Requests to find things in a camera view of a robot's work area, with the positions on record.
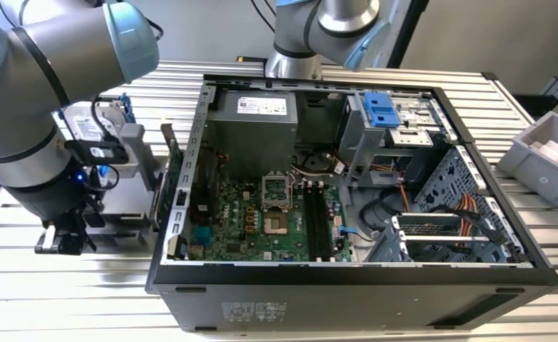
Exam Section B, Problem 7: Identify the black post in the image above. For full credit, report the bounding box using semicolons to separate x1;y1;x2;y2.
385;0;431;71

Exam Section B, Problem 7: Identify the round black speaker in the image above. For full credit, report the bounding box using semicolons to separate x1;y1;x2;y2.
301;151;337;176

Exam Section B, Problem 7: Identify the tall silver disk bay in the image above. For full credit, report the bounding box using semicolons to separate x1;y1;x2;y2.
339;90;451;186

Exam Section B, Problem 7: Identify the green motherboard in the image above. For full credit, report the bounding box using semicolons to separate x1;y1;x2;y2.
185;180;355;264

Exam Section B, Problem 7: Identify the black RAM slot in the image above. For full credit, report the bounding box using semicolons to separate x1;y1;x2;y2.
304;180;319;261
309;180;324;261
320;180;335;261
315;180;329;261

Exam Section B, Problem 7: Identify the white block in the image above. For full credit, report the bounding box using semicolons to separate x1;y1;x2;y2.
530;139;558;161

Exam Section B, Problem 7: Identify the metal socket cover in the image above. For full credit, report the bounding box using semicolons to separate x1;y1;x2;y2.
260;172;293;212

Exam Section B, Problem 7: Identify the black grey camera box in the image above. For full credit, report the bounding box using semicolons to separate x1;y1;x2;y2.
64;140;130;167

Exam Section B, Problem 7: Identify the CPU socket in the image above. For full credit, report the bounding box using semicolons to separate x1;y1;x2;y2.
263;210;292;237

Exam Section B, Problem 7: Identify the black PC case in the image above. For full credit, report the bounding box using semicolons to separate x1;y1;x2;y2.
144;73;558;334

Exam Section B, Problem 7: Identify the grey parts rack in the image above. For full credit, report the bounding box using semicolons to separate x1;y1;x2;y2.
81;123;174;252

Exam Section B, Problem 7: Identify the grey power supply unit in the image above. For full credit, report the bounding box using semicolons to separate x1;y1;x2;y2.
205;89;299;181

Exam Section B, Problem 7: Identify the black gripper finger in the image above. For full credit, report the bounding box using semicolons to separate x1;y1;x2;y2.
57;229;84;256
33;225;57;254

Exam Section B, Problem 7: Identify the low grey disk bay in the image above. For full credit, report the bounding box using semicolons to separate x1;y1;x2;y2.
367;212;515;264

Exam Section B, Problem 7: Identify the green graphics card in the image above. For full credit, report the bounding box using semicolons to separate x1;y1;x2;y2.
146;123;186;232

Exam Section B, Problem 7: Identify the blue plastic drive latch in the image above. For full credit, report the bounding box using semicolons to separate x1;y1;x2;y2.
361;91;395;128

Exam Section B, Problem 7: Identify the thin orange wire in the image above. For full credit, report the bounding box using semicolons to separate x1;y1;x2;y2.
395;177;411;214

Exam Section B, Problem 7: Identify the orange yellow wire bundle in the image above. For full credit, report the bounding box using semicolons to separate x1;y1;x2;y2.
452;194;483;252

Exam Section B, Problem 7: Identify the grey open storage bin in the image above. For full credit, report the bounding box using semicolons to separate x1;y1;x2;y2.
495;110;558;217

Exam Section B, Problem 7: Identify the hard disk in blue carrier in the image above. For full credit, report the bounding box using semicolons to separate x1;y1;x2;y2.
52;91;140;168

